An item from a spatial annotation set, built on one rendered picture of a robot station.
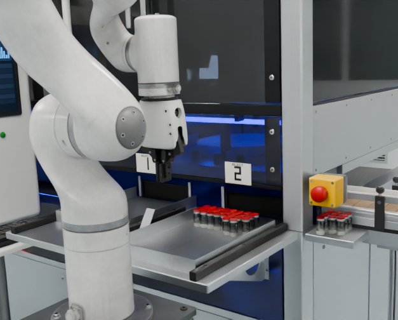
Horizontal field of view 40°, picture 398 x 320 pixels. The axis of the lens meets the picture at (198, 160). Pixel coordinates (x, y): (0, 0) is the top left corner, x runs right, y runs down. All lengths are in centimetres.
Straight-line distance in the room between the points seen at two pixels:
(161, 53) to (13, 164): 102
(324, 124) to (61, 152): 78
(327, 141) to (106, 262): 78
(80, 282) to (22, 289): 143
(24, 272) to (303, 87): 145
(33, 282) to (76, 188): 139
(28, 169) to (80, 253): 106
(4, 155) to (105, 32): 94
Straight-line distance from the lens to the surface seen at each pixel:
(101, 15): 105
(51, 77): 88
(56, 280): 222
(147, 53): 108
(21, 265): 238
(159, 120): 110
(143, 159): 172
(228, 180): 153
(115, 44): 114
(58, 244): 147
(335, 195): 138
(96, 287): 100
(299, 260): 148
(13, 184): 199
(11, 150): 197
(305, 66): 140
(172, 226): 151
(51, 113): 97
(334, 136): 158
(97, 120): 88
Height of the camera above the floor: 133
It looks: 10 degrees down
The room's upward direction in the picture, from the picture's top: 2 degrees counter-clockwise
